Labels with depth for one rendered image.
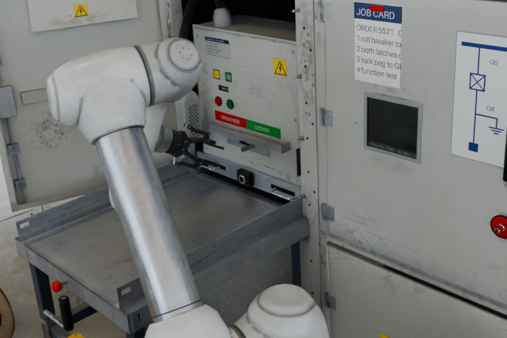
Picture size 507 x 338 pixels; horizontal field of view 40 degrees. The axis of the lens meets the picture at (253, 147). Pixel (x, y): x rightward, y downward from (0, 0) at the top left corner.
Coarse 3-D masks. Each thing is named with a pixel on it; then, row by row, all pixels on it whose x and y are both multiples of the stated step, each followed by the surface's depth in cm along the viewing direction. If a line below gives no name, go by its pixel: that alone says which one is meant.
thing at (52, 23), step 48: (0, 0) 217; (48, 0) 221; (96, 0) 228; (144, 0) 238; (0, 48) 221; (48, 48) 228; (96, 48) 235; (0, 96) 223; (0, 144) 227; (48, 144) 238; (48, 192) 243
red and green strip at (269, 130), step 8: (216, 112) 243; (224, 112) 240; (224, 120) 241; (232, 120) 238; (240, 120) 235; (248, 120) 231; (248, 128) 233; (256, 128) 230; (264, 128) 227; (272, 128) 224; (272, 136) 225; (280, 136) 222
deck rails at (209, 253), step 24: (168, 168) 250; (96, 192) 230; (48, 216) 220; (72, 216) 226; (264, 216) 207; (288, 216) 215; (24, 240) 215; (216, 240) 195; (240, 240) 202; (192, 264) 191; (120, 288) 175
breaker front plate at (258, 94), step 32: (224, 32) 227; (224, 64) 232; (256, 64) 221; (288, 64) 210; (224, 96) 237; (256, 96) 225; (288, 96) 214; (288, 128) 218; (256, 160) 235; (288, 160) 223
